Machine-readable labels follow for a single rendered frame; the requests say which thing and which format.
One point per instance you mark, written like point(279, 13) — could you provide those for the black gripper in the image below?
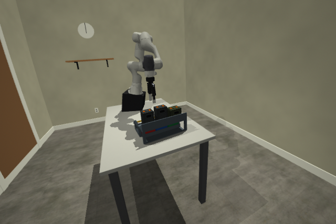
point(151, 89)

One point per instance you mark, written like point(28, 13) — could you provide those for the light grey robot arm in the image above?
point(144, 43)

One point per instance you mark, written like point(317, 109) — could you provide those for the grey metal shelf rack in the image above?
point(162, 133)

